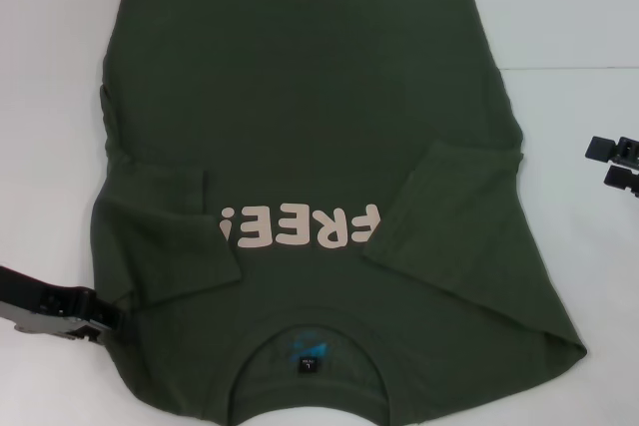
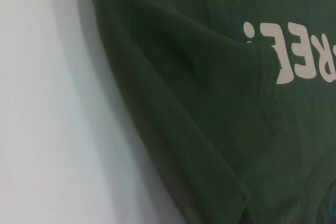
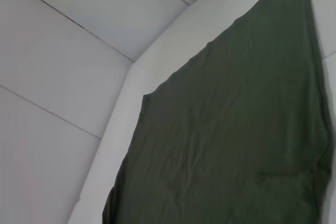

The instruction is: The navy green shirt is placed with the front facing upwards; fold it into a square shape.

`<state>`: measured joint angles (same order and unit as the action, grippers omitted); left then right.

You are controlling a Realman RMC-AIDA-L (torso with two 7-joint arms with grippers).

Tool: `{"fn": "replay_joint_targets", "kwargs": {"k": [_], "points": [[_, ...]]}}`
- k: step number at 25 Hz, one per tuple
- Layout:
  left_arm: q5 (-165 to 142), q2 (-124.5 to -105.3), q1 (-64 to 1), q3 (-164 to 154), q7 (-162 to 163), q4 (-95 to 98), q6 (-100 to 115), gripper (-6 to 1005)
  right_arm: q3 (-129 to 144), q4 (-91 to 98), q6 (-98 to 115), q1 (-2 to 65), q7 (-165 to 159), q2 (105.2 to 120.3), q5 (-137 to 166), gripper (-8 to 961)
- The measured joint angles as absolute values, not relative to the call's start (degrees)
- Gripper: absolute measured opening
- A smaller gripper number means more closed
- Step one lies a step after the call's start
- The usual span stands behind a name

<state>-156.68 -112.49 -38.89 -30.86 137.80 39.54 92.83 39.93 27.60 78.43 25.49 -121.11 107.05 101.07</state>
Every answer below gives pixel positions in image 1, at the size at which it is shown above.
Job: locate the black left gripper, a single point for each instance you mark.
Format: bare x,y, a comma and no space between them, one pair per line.
20,289

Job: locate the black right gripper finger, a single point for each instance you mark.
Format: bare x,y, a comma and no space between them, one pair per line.
621,179
611,149

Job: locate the dark green FREE t-shirt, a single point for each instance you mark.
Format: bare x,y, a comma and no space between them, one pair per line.
309,97

